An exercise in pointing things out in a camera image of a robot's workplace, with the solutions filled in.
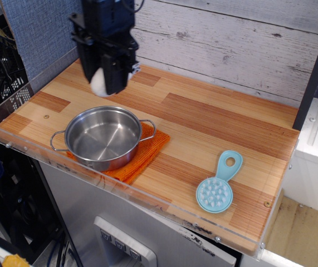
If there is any silver toy fridge front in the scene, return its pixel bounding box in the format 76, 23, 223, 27
40, 163, 241, 266

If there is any white toy sink unit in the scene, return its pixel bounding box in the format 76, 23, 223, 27
282, 98, 318, 211

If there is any white rice ball black band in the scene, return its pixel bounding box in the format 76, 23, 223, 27
90, 68, 133, 97

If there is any clear acrylic table guard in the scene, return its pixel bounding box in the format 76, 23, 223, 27
0, 78, 298, 261

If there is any orange woven cloth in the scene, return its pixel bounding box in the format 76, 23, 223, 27
65, 121, 172, 185

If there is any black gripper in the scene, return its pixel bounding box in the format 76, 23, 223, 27
69, 1, 139, 95

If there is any blue fabric panel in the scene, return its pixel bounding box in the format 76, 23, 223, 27
0, 1, 82, 80

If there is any light blue scrubber brush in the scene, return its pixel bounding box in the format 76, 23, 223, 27
195, 150, 243, 214

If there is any stainless steel pot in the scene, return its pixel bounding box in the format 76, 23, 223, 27
50, 106, 156, 172

